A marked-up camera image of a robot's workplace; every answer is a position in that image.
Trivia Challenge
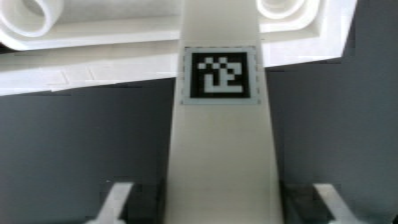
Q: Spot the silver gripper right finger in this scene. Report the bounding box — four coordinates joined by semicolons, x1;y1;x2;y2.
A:
314;184;355;224

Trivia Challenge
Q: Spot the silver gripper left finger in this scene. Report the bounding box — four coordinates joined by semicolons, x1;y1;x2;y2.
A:
85;182;133;224

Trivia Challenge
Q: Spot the white desk top tray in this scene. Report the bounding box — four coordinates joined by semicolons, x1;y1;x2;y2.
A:
0;0;358;67

